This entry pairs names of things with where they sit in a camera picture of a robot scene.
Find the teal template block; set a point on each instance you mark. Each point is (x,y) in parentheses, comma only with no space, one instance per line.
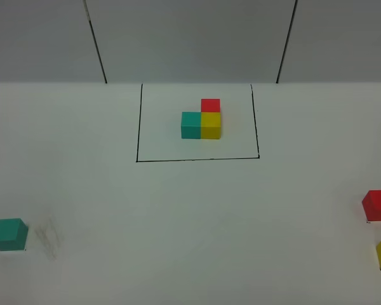
(191,125)

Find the yellow template block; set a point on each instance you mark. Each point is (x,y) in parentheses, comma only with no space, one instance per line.
(211,125)

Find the red template block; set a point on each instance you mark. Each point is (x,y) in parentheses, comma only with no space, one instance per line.
(210,105)

